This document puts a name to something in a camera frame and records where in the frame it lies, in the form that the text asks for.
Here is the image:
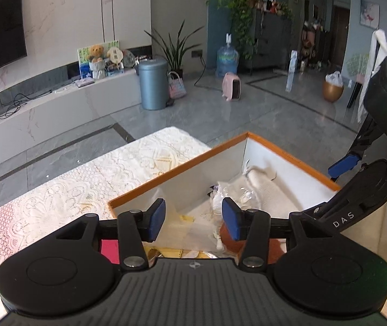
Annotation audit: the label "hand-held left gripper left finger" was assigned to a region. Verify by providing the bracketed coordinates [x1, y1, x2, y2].
[56, 198, 167, 272]

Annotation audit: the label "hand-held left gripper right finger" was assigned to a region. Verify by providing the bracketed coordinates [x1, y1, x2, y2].
[221, 197, 318, 269]

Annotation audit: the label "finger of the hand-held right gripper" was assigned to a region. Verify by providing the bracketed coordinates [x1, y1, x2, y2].
[327, 119, 381, 181]

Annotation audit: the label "white towel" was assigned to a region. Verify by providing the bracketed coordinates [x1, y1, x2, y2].
[210, 166, 303, 218]

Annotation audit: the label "orange-brown sponge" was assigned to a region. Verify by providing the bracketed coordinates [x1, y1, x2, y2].
[219, 224, 286, 263]

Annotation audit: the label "orange cardboard box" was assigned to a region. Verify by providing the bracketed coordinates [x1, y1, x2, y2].
[108, 131, 342, 262]

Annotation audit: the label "red box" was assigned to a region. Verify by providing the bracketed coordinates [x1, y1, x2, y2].
[100, 239, 121, 265]

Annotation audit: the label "gold egg-shaped bin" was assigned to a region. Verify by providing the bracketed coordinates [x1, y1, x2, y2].
[322, 71, 345, 103]

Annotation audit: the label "lace tablecloth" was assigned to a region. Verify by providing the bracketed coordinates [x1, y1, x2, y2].
[0, 126, 214, 300]

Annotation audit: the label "clear tall vase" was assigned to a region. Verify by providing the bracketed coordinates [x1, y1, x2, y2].
[285, 50, 298, 92]

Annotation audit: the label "white garment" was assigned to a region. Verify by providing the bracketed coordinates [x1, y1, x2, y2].
[357, 29, 387, 123]

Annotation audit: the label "pink space heater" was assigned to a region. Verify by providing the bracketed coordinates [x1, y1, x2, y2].
[222, 72, 244, 103]

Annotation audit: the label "woven pink basket bag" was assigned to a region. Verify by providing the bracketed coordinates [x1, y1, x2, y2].
[168, 71, 188, 100]

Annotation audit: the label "blue-grey trash can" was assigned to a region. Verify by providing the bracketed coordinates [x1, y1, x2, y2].
[138, 58, 170, 111]

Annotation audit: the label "white marble television console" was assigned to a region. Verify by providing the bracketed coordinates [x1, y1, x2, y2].
[0, 66, 153, 179]

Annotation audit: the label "dark metal cabinet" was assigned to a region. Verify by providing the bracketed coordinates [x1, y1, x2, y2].
[248, 8, 295, 75]

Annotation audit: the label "blue water jug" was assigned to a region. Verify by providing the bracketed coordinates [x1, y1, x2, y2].
[217, 33, 240, 78]

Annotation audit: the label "round white hand fan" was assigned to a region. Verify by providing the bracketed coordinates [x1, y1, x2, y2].
[107, 48, 125, 73]

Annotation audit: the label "teddy bear bouquet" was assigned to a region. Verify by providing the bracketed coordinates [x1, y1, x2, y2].
[88, 45, 108, 80]

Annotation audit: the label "long-leaf potted plant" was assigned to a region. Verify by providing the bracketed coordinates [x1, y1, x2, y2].
[144, 20, 205, 79]

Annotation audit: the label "painted picture card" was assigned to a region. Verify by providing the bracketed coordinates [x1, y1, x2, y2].
[77, 40, 120, 75]

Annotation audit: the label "trailing pothos plant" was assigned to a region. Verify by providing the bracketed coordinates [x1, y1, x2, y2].
[218, 0, 295, 61]

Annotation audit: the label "pink flower wall painting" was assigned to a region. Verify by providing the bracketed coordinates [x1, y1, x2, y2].
[360, 0, 380, 28]

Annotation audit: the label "black cables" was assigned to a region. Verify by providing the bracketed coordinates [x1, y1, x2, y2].
[0, 90, 53, 120]

